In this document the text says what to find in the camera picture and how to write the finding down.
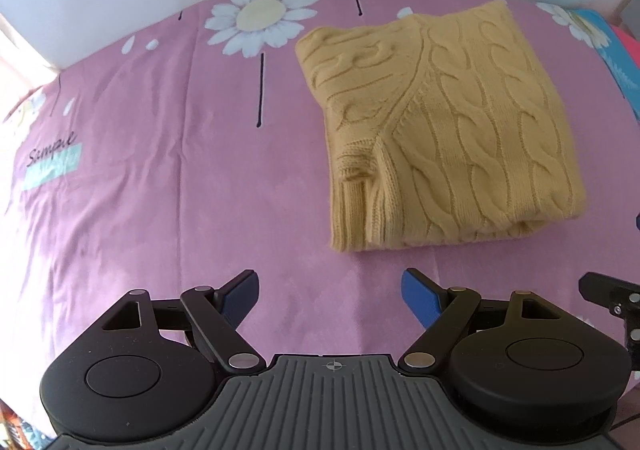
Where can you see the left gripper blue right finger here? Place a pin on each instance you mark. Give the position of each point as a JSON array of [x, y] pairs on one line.
[[445, 315]]

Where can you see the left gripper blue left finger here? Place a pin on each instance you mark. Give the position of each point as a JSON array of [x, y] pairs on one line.
[[215, 316]]

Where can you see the yellow cable knit sweater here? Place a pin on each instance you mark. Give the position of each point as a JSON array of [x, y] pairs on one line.
[[440, 130]]

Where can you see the pink floral bed sheet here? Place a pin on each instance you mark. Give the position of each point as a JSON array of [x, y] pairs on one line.
[[172, 159]]

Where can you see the blue patterned pillow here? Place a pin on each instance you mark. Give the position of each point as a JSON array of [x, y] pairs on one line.
[[614, 53]]

